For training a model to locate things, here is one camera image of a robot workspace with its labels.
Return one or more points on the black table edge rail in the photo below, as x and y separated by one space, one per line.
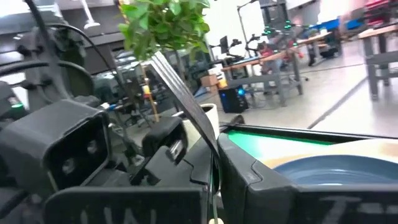
295 130

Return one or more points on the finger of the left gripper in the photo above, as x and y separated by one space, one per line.
155 169
164 133

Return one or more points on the wooden-top grey workbench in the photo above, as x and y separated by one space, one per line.
248 62
371 62
314 39

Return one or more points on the blue plate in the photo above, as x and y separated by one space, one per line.
335 171

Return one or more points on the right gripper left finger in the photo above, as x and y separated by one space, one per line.
124 205

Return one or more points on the black monitor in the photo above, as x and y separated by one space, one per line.
224 44

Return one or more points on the black computer tower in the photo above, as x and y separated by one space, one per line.
233 100

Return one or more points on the cardboard box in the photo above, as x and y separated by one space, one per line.
209 80

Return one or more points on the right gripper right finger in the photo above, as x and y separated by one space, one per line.
264 199

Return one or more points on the beige plastic tray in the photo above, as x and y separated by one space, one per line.
357 147

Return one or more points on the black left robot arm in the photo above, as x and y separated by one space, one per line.
40 62

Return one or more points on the person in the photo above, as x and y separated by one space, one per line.
269 54

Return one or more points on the black background robot arm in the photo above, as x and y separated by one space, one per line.
248 43

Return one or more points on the green leafy potted tree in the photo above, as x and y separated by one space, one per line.
161 25

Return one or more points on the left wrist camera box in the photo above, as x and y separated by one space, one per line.
31 140

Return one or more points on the white ribbed plant pot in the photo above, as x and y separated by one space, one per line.
211 118

